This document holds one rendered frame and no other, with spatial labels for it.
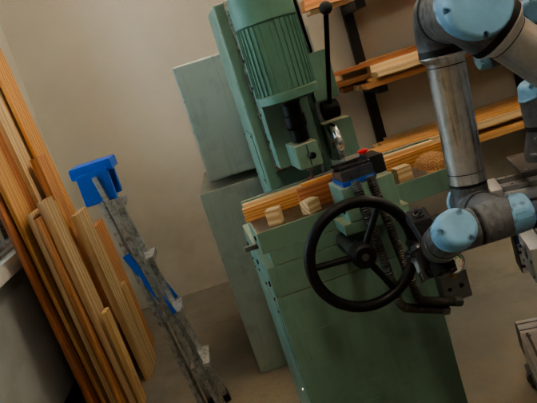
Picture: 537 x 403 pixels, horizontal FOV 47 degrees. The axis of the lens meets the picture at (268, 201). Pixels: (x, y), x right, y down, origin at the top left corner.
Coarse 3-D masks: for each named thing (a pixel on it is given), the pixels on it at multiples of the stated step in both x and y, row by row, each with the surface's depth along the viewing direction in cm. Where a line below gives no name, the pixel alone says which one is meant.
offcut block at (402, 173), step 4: (404, 164) 169; (408, 164) 168; (392, 168) 169; (396, 168) 168; (400, 168) 167; (404, 168) 167; (408, 168) 167; (392, 172) 169; (396, 172) 167; (400, 172) 167; (404, 172) 167; (408, 172) 167; (396, 176) 168; (400, 176) 167; (404, 176) 167; (408, 176) 168; (412, 176) 168; (396, 180) 168; (400, 180) 167; (404, 180) 167
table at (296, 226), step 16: (416, 176) 169; (432, 176) 167; (400, 192) 166; (416, 192) 167; (432, 192) 168; (400, 208) 157; (256, 224) 172; (288, 224) 163; (304, 224) 164; (336, 224) 163; (352, 224) 156; (256, 240) 169; (272, 240) 163; (288, 240) 164
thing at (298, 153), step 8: (288, 144) 181; (296, 144) 176; (304, 144) 172; (312, 144) 172; (288, 152) 183; (296, 152) 172; (304, 152) 172; (320, 152) 173; (296, 160) 174; (304, 160) 173; (312, 160) 173; (320, 160) 173; (304, 168) 173; (312, 168) 178
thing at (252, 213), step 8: (432, 144) 183; (440, 144) 182; (408, 152) 182; (416, 152) 182; (424, 152) 182; (384, 160) 182; (392, 160) 181; (400, 160) 181; (408, 160) 182; (296, 192) 178; (272, 200) 177; (280, 200) 178; (288, 200) 178; (296, 200) 178; (248, 208) 176; (256, 208) 177; (264, 208) 177; (288, 208) 178; (248, 216) 177; (256, 216) 177; (264, 216) 178
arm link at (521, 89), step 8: (520, 88) 174; (528, 88) 171; (536, 88) 170; (520, 96) 174; (528, 96) 172; (536, 96) 170; (520, 104) 176; (528, 104) 172; (536, 104) 171; (528, 112) 173; (536, 112) 172; (528, 120) 174; (536, 120) 172
